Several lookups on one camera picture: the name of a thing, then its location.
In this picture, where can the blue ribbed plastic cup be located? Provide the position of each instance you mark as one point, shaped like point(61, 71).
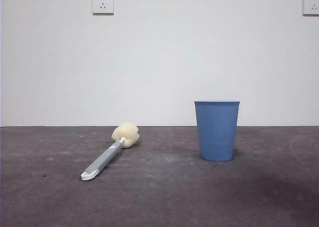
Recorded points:
point(216, 132)

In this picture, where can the white wall socket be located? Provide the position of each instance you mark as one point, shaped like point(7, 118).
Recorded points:
point(103, 3)
point(311, 5)

